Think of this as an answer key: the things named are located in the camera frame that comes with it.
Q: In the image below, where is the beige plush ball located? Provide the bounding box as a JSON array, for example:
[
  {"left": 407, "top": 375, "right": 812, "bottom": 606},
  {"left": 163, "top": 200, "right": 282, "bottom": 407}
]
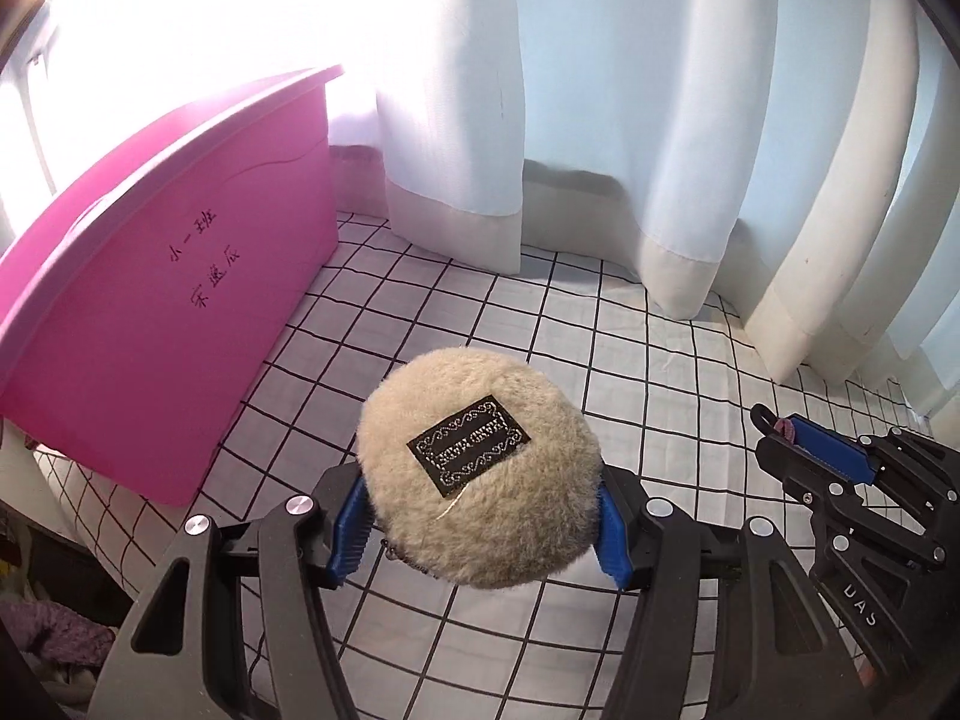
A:
[{"left": 356, "top": 345, "right": 605, "bottom": 590}]

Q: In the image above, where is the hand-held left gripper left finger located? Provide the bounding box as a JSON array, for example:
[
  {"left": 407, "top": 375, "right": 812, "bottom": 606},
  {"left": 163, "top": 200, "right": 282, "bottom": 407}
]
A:
[{"left": 94, "top": 465, "right": 368, "bottom": 720}]

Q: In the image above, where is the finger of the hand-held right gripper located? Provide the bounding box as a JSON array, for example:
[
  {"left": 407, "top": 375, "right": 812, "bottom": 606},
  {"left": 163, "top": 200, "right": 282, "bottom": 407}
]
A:
[
  {"left": 784, "top": 416, "right": 960, "bottom": 511},
  {"left": 750, "top": 403, "right": 946, "bottom": 567}
]

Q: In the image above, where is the white curtain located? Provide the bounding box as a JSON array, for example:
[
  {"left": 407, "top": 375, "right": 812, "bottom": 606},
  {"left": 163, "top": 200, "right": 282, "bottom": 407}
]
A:
[{"left": 0, "top": 0, "right": 960, "bottom": 421}]

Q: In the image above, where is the pink plastic bin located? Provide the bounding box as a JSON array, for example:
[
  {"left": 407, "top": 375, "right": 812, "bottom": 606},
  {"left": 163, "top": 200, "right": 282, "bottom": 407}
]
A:
[{"left": 0, "top": 66, "right": 344, "bottom": 509}]

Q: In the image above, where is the white black-checked cloth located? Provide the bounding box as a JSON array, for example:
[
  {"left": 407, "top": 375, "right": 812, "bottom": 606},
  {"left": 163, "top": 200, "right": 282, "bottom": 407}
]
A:
[{"left": 34, "top": 210, "right": 938, "bottom": 720}]

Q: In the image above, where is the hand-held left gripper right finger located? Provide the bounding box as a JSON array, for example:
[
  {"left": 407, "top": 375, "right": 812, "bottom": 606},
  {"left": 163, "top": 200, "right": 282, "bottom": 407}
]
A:
[{"left": 596, "top": 469, "right": 863, "bottom": 720}]

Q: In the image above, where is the purple knitted cloth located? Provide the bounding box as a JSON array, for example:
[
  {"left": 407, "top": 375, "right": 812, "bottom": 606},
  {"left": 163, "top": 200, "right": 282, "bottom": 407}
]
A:
[{"left": 0, "top": 600, "right": 117, "bottom": 672}]

